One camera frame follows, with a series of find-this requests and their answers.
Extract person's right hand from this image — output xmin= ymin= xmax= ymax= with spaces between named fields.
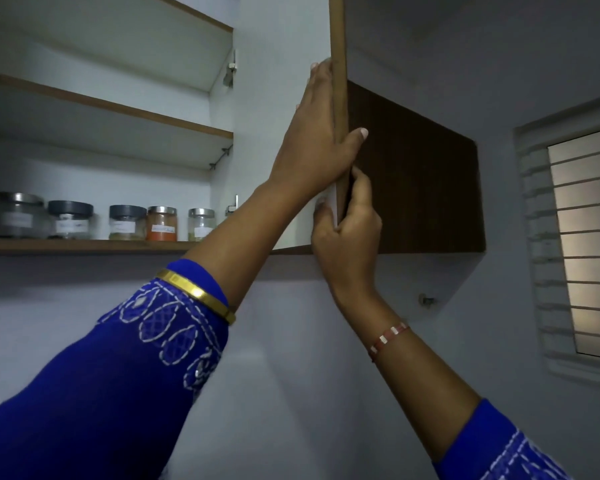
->
xmin=311 ymin=166 xmax=383 ymax=309

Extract person's left hand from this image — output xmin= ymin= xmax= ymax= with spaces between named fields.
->
xmin=269 ymin=58 xmax=370 ymax=207

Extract brown wooden cabinet door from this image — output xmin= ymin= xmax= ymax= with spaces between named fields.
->
xmin=229 ymin=0 xmax=349 ymax=255

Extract green fennel jar silver lid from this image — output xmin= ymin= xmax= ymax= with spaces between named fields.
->
xmin=187 ymin=208 xmax=217 ymax=242

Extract red chilli powder jar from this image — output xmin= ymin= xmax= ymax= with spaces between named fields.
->
xmin=145 ymin=206 xmax=179 ymax=242

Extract brown wooden wall cabinet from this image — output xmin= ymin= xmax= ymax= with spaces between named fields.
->
xmin=0 ymin=0 xmax=349 ymax=257

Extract garam masala jar grey lid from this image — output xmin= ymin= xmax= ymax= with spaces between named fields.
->
xmin=108 ymin=204 xmax=148 ymax=241

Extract black pepper jar grey lid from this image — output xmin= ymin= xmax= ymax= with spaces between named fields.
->
xmin=47 ymin=200 xmax=95 ymax=241

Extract cloves jar silver lid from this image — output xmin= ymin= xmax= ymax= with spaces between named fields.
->
xmin=0 ymin=192 xmax=47 ymax=240

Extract person's right forearm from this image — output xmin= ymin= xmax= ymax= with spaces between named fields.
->
xmin=332 ymin=289 xmax=483 ymax=464

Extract person's left forearm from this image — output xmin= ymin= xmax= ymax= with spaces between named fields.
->
xmin=182 ymin=180 xmax=323 ymax=311

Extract gold bangle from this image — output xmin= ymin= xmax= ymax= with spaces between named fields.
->
xmin=155 ymin=268 xmax=237 ymax=326

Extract white shelf with wooden edge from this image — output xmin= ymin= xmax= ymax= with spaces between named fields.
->
xmin=0 ymin=69 xmax=235 ymax=171

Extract white louvered window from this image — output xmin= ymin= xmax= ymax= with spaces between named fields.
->
xmin=513 ymin=92 xmax=600 ymax=389

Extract dark brown wooden wall unit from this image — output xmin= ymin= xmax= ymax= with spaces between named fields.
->
xmin=346 ymin=79 xmax=487 ymax=255

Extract pink beaded bracelet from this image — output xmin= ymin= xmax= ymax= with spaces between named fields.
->
xmin=368 ymin=321 xmax=411 ymax=363

